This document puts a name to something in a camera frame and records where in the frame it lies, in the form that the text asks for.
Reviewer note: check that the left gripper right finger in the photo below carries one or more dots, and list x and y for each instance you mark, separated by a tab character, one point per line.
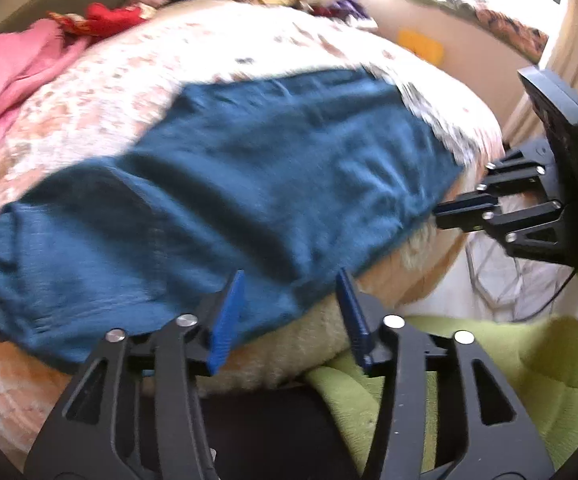
385	346

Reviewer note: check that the white wire basket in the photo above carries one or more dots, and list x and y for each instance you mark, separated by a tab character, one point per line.
515	290

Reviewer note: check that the pink quilt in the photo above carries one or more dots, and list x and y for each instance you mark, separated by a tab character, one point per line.
30	59

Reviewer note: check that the purple clothes pile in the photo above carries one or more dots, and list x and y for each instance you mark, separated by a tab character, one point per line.
348	12

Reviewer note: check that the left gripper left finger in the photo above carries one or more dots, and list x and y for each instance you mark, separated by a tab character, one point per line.
192	345

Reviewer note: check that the green garment of person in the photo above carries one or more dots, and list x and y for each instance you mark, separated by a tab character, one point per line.
502	400

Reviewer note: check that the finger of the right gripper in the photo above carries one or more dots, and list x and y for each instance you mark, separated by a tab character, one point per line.
519	170
504	222

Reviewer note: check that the blue denim pants lace hem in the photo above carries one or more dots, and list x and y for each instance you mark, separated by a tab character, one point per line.
288	180

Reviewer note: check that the yellow sticky paper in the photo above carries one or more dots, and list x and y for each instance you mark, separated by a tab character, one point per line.
422	46

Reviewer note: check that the red floral pillow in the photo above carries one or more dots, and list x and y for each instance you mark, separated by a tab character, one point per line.
100	22

